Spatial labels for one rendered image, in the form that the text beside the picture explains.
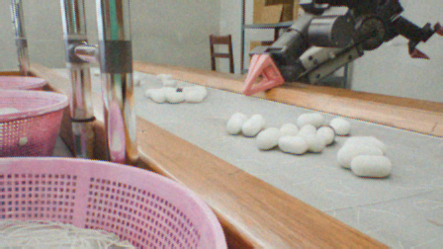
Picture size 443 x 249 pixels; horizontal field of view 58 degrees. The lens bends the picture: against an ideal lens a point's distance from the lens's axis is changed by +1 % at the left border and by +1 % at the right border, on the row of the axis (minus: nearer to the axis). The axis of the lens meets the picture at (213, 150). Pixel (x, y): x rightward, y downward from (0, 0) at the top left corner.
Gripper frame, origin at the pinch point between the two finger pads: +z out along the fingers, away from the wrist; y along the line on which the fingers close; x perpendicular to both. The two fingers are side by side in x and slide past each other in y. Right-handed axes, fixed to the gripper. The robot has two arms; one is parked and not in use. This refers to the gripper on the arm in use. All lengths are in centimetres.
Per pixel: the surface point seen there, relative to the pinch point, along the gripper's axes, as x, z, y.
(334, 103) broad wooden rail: 3.1, -3.2, 18.3
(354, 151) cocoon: -9.4, 11.9, 40.5
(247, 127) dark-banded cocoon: -10.0, 13.3, 25.9
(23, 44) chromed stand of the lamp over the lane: -28, 21, -60
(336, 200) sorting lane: -11.8, 17.7, 44.7
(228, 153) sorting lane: -12.4, 18.2, 30.6
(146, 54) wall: 90, -100, -450
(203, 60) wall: 147, -155, -443
